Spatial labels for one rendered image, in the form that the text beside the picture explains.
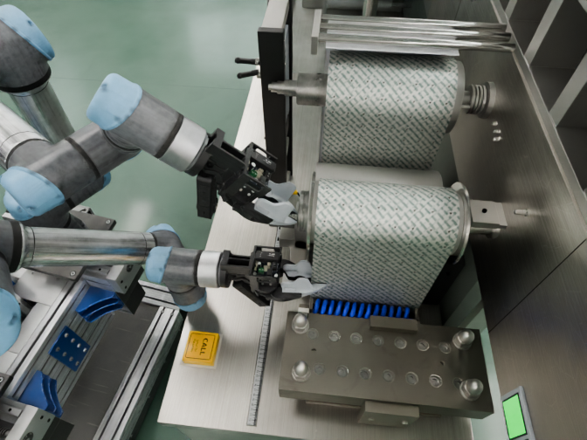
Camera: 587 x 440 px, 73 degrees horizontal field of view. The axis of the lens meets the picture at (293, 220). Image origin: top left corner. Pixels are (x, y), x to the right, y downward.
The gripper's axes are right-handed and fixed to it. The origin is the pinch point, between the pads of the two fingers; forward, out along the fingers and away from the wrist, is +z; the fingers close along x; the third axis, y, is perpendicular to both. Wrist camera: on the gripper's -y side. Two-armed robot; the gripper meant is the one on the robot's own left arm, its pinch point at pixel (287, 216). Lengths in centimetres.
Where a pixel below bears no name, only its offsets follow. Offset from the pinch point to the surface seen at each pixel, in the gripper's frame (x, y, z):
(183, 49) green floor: 262, -173, -10
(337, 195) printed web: 1.1, 9.7, 2.8
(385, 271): -4.3, 5.2, 20.3
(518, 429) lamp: -29.8, 18.5, 31.9
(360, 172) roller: 14.4, 6.9, 11.4
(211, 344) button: -13.3, -36.0, 8.6
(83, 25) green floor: 291, -237, -87
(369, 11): 72, 12, 10
